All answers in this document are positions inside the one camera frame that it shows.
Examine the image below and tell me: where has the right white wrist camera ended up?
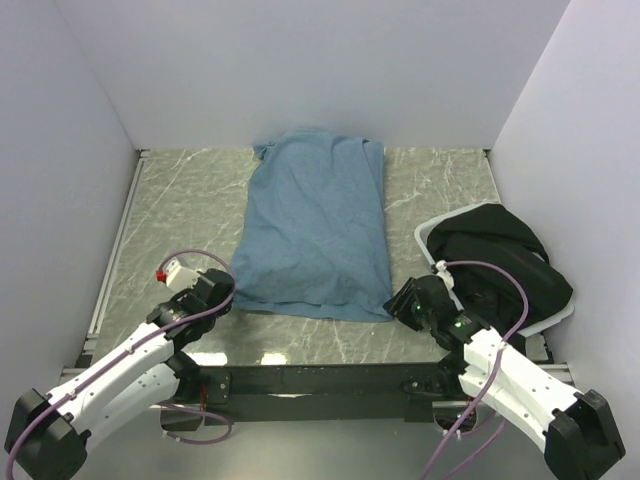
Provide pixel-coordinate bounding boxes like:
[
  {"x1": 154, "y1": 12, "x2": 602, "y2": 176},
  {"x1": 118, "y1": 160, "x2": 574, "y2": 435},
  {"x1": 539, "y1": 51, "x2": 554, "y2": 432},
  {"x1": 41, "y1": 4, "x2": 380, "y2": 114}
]
[{"x1": 432, "y1": 260, "x2": 455, "y2": 291}]

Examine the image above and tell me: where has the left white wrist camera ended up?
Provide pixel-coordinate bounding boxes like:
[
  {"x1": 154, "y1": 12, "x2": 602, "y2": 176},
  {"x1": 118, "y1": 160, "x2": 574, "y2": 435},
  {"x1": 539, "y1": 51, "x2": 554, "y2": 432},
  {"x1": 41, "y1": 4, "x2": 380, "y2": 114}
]
[{"x1": 155, "y1": 257, "x2": 200, "y2": 293}]

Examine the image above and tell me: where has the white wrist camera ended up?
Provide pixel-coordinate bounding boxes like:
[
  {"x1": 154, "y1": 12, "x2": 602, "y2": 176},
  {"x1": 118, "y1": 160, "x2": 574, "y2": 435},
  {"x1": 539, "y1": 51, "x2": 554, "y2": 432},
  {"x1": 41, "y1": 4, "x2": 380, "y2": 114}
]
[
  {"x1": 432, "y1": 260, "x2": 455, "y2": 291},
  {"x1": 155, "y1": 257, "x2": 200, "y2": 293}
]

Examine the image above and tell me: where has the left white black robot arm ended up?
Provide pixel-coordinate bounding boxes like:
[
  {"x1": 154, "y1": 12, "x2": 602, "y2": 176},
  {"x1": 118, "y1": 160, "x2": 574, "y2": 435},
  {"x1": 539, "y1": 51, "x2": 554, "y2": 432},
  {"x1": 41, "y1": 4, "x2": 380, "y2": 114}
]
[{"x1": 4, "y1": 269, "x2": 235, "y2": 479}]

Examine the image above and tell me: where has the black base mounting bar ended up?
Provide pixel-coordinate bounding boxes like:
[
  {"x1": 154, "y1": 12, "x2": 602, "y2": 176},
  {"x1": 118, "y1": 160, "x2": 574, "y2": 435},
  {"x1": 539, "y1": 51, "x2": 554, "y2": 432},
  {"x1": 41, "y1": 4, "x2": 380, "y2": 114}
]
[{"x1": 149, "y1": 362, "x2": 481, "y2": 434}]

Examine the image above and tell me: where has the blue fabric pillowcase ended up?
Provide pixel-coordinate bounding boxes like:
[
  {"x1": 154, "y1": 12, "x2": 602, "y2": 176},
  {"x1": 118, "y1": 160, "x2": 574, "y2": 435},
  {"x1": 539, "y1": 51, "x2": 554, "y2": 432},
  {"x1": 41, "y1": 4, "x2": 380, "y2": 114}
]
[{"x1": 231, "y1": 129, "x2": 392, "y2": 322}]

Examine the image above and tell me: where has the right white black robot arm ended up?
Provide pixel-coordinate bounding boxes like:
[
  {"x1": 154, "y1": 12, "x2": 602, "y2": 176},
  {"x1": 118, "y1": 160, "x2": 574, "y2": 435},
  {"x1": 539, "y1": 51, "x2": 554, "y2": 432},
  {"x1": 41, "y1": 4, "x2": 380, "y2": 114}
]
[{"x1": 384, "y1": 275, "x2": 626, "y2": 479}]

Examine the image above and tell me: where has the white laundry basket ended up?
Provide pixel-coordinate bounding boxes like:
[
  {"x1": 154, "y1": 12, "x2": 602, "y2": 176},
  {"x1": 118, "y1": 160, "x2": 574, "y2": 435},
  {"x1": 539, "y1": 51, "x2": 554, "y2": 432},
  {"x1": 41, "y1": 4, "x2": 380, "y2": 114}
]
[{"x1": 413, "y1": 203, "x2": 576, "y2": 337}]

